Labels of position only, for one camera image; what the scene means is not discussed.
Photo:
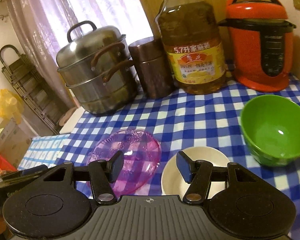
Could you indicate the copper metal canister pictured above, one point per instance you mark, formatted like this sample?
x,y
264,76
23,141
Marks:
x,y
152,75

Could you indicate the stainless steel steamer pot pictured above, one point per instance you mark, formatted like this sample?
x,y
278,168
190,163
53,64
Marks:
x,y
95,62

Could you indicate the sheer patterned curtain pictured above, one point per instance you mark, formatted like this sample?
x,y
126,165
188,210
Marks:
x,y
52,17

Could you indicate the cooking oil bottle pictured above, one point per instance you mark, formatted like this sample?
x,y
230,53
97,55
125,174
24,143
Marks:
x,y
190,30

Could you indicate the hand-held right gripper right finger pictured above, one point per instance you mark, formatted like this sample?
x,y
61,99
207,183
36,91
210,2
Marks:
x,y
183,166

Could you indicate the cardboard box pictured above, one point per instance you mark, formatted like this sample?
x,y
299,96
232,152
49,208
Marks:
x,y
10,140

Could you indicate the white plate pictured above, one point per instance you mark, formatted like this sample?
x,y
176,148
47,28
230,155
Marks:
x,y
170,177

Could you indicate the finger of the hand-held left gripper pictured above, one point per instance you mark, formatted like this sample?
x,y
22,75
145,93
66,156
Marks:
x,y
30,171

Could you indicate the black folding metal rack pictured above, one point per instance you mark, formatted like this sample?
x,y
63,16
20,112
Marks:
x,y
27,85

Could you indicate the red electric pressure cooker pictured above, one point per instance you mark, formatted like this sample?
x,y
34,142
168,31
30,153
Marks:
x,y
247,55

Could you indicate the pink transparent plate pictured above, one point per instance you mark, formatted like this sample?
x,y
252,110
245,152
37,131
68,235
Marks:
x,y
140,152

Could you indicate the blue white checkered tablecloth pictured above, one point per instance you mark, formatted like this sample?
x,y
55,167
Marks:
x,y
202,120

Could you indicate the yellow plastic bag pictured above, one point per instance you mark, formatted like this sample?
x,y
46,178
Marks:
x,y
7,105

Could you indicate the light blue checkered cloth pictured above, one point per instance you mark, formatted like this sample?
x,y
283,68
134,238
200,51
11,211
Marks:
x,y
45,147

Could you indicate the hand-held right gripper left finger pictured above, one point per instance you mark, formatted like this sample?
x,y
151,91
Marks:
x,y
116,166

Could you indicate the red plastic crate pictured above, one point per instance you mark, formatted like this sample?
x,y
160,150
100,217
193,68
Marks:
x,y
0,165

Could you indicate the green bowl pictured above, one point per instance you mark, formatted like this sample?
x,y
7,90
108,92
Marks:
x,y
272,135

